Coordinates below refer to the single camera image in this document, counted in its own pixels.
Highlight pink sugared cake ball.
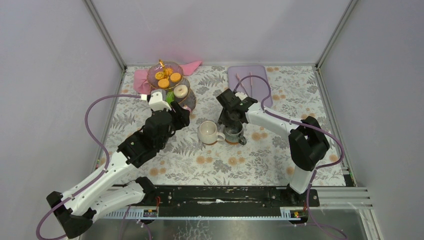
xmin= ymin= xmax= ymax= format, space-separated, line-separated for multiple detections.
xmin=182 ymin=105 xmax=192 ymax=113

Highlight green striped cake piece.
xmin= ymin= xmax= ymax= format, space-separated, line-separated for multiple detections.
xmin=166 ymin=91 xmax=175 ymax=104

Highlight grey ceramic mug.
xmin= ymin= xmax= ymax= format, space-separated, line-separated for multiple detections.
xmin=223 ymin=122 xmax=247 ymax=146

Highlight white glazed donut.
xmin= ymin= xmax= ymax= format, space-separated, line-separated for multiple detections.
xmin=173 ymin=84 xmax=190 ymax=99

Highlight white ceramic mug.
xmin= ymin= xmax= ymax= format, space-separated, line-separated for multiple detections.
xmin=197 ymin=120 xmax=226 ymax=143

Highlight wooden coaster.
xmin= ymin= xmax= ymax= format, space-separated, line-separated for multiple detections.
xmin=203 ymin=141 xmax=219 ymax=146
xmin=225 ymin=139 xmax=239 ymax=145

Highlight yellow round biscuit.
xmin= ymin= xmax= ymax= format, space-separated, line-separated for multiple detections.
xmin=169 ymin=72 xmax=183 ymax=83
xmin=157 ymin=78 xmax=170 ymax=89

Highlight three-tier glass cake stand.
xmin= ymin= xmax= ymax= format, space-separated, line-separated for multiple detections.
xmin=147 ymin=60 xmax=197 ymax=111

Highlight yellow jam-dot cookie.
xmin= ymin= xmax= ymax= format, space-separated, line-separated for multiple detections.
xmin=154 ymin=71 xmax=166 ymax=81

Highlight orange swirl cookie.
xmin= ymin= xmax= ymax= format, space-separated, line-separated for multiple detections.
xmin=164 ymin=67 xmax=174 ymax=77

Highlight pink handled tongs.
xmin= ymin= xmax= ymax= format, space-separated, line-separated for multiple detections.
xmin=235 ymin=73 xmax=253 ymax=97

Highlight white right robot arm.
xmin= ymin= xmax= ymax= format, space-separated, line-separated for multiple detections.
xmin=216 ymin=89 xmax=330 ymax=206

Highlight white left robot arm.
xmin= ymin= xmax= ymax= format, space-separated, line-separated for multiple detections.
xmin=46 ymin=101 xmax=191 ymax=239

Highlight pink cloth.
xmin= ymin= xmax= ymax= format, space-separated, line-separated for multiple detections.
xmin=133 ymin=60 xmax=202 ymax=95

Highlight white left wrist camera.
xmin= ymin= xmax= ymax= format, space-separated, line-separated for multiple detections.
xmin=140 ymin=89 xmax=172 ymax=112

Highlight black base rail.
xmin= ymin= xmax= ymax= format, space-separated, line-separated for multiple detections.
xmin=136 ymin=185 xmax=320 ymax=218

